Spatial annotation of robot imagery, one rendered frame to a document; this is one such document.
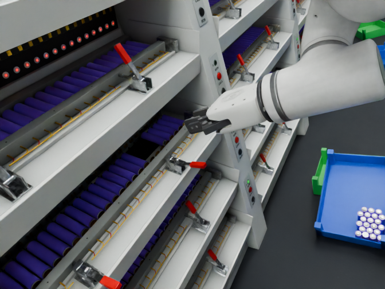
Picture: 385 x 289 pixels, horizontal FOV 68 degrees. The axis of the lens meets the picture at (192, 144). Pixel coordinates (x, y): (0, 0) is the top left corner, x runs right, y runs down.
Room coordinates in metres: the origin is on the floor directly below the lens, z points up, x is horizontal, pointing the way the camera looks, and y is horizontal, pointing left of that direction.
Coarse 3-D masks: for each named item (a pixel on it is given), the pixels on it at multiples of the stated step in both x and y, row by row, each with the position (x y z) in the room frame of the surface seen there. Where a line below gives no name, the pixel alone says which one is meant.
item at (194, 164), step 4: (176, 160) 0.50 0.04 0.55; (176, 164) 0.51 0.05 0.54; (180, 164) 0.50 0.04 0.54; (184, 164) 0.49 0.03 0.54; (188, 164) 0.49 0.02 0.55; (192, 164) 0.48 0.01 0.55; (196, 164) 0.47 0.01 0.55; (200, 164) 0.47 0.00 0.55; (204, 164) 0.46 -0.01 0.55; (200, 168) 0.47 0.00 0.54; (204, 168) 0.46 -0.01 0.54
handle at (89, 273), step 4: (88, 268) 0.31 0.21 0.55; (88, 272) 0.31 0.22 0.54; (92, 272) 0.31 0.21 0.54; (96, 272) 0.30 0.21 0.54; (88, 276) 0.30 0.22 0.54; (92, 276) 0.30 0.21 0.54; (96, 276) 0.30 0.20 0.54; (100, 276) 0.29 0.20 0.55; (104, 276) 0.29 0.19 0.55; (96, 280) 0.29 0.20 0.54; (100, 280) 0.28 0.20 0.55; (104, 280) 0.28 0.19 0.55; (108, 280) 0.28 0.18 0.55; (112, 280) 0.28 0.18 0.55; (116, 280) 0.27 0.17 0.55; (104, 284) 0.27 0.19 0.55; (108, 284) 0.27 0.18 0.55; (112, 284) 0.27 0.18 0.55; (116, 284) 0.27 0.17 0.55; (120, 284) 0.27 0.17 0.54; (112, 288) 0.26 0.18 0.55; (116, 288) 0.26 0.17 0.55
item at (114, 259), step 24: (192, 144) 0.58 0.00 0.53; (216, 144) 0.62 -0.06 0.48; (192, 168) 0.52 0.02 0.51; (168, 192) 0.46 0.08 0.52; (144, 216) 0.41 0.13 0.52; (120, 240) 0.37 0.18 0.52; (144, 240) 0.38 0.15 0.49; (48, 264) 0.35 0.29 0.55; (96, 264) 0.34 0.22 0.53; (120, 264) 0.33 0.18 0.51; (72, 288) 0.30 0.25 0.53; (96, 288) 0.30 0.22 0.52
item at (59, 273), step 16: (176, 144) 0.57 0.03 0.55; (160, 160) 0.52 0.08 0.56; (144, 176) 0.48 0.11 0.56; (128, 192) 0.45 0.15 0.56; (144, 192) 0.46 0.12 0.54; (112, 208) 0.42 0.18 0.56; (96, 224) 0.39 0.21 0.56; (80, 240) 0.37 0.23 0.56; (96, 240) 0.37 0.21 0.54; (64, 256) 0.34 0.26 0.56; (80, 256) 0.34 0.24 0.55; (64, 272) 0.32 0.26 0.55; (48, 288) 0.30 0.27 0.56
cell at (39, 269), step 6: (24, 252) 0.37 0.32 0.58; (18, 258) 0.36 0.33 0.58; (24, 258) 0.36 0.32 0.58; (30, 258) 0.35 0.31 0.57; (36, 258) 0.36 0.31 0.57; (24, 264) 0.35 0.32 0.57; (30, 264) 0.34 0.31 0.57; (36, 264) 0.34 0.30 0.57; (42, 264) 0.34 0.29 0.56; (30, 270) 0.34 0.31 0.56; (36, 270) 0.33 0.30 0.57; (42, 270) 0.33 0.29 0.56; (42, 276) 0.32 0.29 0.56
